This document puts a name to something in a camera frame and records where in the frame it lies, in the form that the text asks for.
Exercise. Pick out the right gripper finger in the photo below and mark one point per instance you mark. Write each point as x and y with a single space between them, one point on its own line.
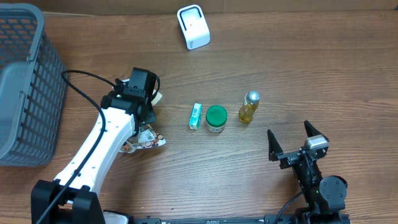
310 130
275 149

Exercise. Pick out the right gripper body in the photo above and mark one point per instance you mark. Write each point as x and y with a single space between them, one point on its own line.
290 159

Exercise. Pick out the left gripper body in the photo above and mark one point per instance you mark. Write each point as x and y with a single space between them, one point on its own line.
150 114

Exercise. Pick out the snack packet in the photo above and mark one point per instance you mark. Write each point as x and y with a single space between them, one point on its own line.
146 139

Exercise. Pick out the small kleenex tissue pack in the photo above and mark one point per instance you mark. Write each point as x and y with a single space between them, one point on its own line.
195 117

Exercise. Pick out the yellow bottle silver cap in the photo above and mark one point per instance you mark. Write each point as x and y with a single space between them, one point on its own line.
249 106

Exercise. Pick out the green lid jar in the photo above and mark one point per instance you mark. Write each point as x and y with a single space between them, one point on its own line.
216 118

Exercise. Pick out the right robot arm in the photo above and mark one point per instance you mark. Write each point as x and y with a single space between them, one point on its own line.
321 199

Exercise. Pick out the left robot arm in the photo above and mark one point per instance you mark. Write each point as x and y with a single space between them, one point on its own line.
72 197

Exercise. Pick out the white barcode scanner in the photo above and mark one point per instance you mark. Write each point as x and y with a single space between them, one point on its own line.
193 26

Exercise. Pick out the grey plastic mesh basket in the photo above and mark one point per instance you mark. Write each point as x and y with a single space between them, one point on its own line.
32 90

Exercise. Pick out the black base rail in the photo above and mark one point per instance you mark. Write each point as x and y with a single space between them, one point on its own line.
211 221

